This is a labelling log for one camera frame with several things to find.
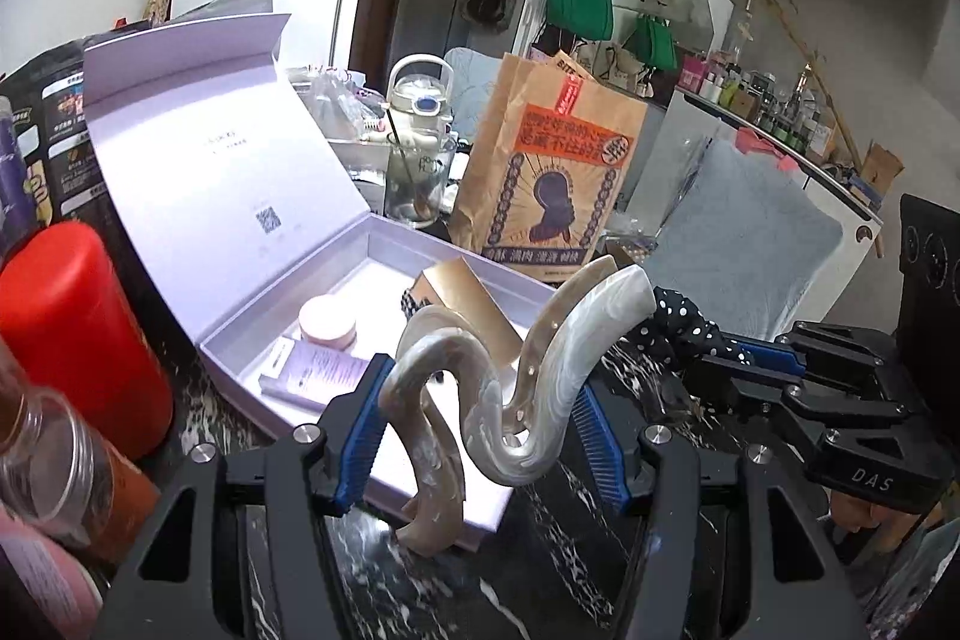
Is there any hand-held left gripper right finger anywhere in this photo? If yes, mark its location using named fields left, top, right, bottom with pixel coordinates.
left=574, top=381, right=871, bottom=640

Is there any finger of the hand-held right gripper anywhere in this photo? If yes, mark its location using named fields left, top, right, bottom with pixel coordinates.
left=731, top=321, right=901, bottom=380
left=679, top=359, right=935, bottom=461

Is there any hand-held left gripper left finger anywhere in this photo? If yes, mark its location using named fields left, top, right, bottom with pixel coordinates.
left=90, top=353, right=396, bottom=640

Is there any pearl wavy hair claw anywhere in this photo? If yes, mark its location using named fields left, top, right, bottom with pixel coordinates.
left=379, top=265, right=657, bottom=555

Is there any black polka dot scrunchie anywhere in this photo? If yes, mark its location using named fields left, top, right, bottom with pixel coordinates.
left=626, top=286, right=755, bottom=371

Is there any pink round jar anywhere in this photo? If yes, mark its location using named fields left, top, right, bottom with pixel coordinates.
left=298, top=295, right=357, bottom=350

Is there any gold rectangular box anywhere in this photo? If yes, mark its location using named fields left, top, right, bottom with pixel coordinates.
left=416, top=257, right=526, bottom=363

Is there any lavender gift box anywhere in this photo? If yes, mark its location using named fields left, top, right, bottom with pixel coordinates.
left=82, top=12, right=560, bottom=552

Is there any person's right hand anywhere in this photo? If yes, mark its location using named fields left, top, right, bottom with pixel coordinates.
left=829, top=486, right=942, bottom=536

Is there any small open cardboard box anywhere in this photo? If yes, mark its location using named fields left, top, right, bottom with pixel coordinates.
left=859, top=141, right=905, bottom=195

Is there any glass cup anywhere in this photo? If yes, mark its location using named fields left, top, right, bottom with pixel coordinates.
left=384, top=134, right=457, bottom=227

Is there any row of small bottles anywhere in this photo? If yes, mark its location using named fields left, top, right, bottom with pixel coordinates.
left=679, top=51, right=841, bottom=154

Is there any brown printed paper bag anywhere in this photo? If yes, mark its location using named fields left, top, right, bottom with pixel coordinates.
left=448, top=51, right=650, bottom=285

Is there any dry bamboo branch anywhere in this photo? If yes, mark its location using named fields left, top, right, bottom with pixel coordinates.
left=739, top=0, right=863, bottom=161

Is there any clear plastic jar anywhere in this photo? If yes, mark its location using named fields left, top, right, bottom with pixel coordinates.
left=0, top=385, right=162, bottom=562

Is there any red canister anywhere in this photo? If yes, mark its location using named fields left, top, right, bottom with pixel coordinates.
left=0, top=221, right=175, bottom=461

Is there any tall clear glass bottle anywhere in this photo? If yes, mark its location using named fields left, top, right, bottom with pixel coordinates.
left=731, top=0, right=755, bottom=71

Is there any green tote bag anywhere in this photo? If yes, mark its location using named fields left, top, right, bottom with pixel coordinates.
left=626, top=17, right=680, bottom=71
left=546, top=0, right=614, bottom=41

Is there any crumpled clear plastic bag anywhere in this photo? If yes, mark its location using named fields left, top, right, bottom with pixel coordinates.
left=289, top=62, right=391, bottom=142

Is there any white water bottle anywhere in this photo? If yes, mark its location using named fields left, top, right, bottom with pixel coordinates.
left=385, top=53, right=457, bottom=150

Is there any pink container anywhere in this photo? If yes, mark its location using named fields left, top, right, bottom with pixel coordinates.
left=0, top=512, right=102, bottom=640

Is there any light blue pillow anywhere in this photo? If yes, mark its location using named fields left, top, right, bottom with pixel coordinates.
left=442, top=47, right=518, bottom=139

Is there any black printed bag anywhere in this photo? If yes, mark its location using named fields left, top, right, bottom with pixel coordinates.
left=0, top=40, right=125, bottom=229

